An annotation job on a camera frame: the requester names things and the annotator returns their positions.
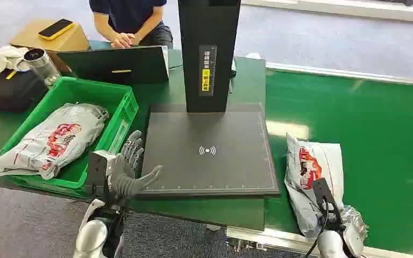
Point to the black laptop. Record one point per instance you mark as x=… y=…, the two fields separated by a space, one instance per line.
x=117 y=64

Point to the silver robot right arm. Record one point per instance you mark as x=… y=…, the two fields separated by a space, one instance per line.
x=331 y=245

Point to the black yellow column label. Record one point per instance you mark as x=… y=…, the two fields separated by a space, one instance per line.
x=206 y=70

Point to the black scanner column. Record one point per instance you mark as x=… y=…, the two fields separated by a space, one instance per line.
x=208 y=35

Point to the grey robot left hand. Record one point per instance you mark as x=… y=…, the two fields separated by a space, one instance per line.
x=132 y=181

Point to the green plastic crate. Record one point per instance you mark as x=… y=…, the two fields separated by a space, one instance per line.
x=121 y=103

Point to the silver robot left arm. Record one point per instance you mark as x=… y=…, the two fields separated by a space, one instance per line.
x=92 y=235

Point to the black bag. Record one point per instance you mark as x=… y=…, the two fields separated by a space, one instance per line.
x=7 y=89

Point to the green conveyor belt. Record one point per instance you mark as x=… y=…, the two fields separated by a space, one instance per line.
x=370 y=142

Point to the black scanner base plate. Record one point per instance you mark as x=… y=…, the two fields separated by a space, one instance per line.
x=210 y=156

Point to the white grey parcel bag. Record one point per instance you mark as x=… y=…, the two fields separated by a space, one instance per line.
x=310 y=178
x=49 y=142

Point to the person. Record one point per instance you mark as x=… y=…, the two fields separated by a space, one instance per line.
x=128 y=18

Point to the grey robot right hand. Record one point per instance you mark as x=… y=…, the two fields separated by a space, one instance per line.
x=355 y=228

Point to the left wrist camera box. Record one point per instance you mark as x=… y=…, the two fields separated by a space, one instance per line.
x=98 y=171

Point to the yellow cased phone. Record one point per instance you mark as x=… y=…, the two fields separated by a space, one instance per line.
x=55 y=29

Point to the white cloth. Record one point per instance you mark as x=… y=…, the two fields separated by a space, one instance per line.
x=5 y=58

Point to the brown cardboard box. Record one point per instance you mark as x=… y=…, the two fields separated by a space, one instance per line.
x=69 y=41

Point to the person's hand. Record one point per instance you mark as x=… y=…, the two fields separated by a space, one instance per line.
x=122 y=40

